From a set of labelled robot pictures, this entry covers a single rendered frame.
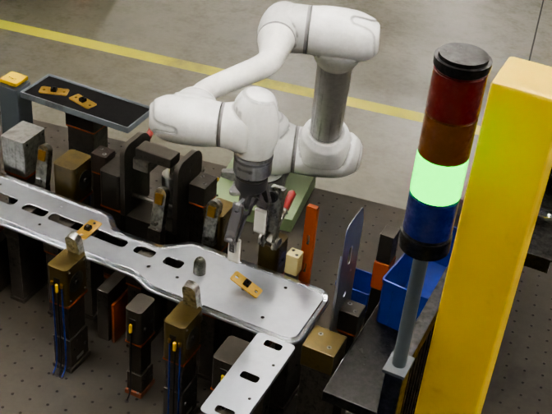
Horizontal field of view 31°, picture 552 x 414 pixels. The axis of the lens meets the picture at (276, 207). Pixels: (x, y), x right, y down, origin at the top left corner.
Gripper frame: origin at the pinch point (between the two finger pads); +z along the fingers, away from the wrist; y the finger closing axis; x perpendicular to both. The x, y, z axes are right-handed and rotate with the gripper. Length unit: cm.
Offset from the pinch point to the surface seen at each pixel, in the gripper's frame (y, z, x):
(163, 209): -12.7, 9.7, -31.2
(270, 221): -14.8, 2.9, -0.6
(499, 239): 53, -61, 65
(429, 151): 67, -80, 55
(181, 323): 23.2, 10.1, -4.3
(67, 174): -12, 8, -61
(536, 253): 6, -28, 67
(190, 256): -4.4, 14.6, -17.9
